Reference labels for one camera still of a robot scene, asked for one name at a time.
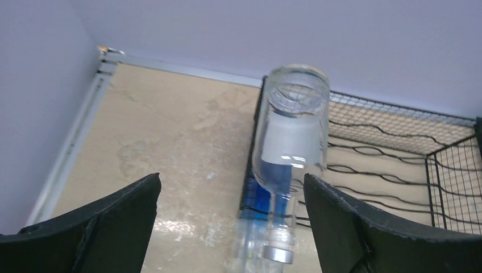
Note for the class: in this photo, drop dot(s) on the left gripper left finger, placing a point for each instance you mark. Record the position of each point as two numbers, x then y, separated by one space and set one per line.
107 235

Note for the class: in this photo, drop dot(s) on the clear bottle white cap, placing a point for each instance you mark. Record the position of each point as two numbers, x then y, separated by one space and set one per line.
290 141

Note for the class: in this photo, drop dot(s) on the black wire wine rack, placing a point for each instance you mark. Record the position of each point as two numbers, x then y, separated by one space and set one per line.
417 164

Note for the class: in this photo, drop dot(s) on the blue square glass bottle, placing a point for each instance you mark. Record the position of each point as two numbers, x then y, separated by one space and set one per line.
256 214

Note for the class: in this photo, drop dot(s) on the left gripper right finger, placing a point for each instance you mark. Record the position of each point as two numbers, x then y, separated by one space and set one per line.
353 236

